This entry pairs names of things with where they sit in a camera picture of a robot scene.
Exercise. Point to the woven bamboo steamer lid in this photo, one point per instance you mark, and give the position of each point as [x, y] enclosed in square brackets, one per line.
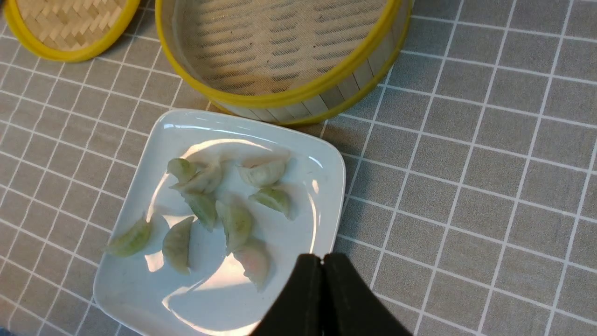
[70, 31]

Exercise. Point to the bamboo steamer basket yellow rim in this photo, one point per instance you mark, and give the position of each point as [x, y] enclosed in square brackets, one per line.
[288, 62]

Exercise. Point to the pale steamed dumpling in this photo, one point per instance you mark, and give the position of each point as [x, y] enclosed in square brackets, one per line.
[263, 171]

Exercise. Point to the green steamed dumpling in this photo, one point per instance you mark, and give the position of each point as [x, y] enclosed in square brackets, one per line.
[275, 199]
[194, 179]
[237, 224]
[204, 208]
[132, 241]
[175, 246]

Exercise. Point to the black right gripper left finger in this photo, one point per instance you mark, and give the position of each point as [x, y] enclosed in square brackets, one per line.
[295, 312]

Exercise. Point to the pink steamed dumpling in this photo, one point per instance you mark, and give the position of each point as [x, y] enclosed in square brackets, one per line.
[254, 258]

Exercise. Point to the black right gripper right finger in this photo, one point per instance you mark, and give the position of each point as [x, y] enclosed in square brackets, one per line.
[349, 307]

